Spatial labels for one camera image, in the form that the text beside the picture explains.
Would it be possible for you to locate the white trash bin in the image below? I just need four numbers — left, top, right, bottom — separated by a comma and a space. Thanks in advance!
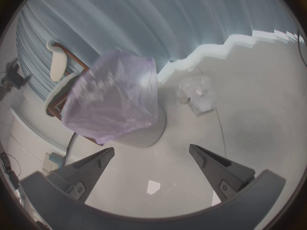
111, 104, 167, 149

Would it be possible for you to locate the wooden chair with white cushions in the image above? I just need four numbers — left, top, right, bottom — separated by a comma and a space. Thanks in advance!
44, 40, 103, 146

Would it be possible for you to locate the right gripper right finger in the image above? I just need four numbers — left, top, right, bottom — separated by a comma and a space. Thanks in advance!
189, 144, 256, 204

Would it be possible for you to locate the purple plastic bag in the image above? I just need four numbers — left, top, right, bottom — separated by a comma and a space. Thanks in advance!
61, 49, 159, 145

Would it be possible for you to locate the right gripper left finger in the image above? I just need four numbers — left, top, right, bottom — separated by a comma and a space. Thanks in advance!
49, 147, 115, 204

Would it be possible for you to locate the pale blue curtain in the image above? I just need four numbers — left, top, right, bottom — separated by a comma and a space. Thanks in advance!
16, 0, 306, 110

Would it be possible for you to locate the crumpled clear plastic wrapper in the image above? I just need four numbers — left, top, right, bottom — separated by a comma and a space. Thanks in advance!
176, 76, 216, 115

